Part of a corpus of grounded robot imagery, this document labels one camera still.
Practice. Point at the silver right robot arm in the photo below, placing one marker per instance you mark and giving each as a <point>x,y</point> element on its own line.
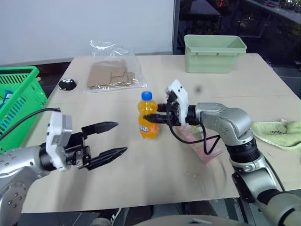
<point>235,122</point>

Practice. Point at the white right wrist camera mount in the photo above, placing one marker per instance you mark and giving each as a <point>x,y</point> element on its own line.
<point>182,94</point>

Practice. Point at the light green towel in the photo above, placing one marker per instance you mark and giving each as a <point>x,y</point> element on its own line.
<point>277,135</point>

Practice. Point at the orange soda bottle blue cap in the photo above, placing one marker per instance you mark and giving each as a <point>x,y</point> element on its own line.
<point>147,106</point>

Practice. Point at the pale green plastic bin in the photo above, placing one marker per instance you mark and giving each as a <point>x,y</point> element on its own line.
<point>207,61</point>

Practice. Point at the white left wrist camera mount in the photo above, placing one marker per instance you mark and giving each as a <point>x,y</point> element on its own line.
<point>56,131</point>

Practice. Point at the brown cardboard pieces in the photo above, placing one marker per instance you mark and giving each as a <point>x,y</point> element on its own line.
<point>101,75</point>

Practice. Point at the blue white package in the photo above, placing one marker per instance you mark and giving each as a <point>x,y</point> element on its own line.
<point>7,96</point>

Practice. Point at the pink flat package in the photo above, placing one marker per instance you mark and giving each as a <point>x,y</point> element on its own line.
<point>195,147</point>

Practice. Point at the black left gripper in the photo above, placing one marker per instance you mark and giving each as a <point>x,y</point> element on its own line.
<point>77,153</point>

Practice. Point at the clear plastic bag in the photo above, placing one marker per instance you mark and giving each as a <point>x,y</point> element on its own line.
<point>131,63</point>

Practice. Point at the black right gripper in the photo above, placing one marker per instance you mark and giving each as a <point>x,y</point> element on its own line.
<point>173,113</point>

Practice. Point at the green plastic shopping basket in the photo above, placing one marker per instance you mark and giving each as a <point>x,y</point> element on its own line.
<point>23,94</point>

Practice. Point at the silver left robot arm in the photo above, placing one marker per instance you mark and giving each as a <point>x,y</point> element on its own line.
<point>14,164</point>

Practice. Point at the small black round object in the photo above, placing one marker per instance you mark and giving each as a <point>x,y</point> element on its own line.
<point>67,84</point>

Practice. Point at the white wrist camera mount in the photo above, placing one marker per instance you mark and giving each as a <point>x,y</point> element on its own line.
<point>182,94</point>
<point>56,131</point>

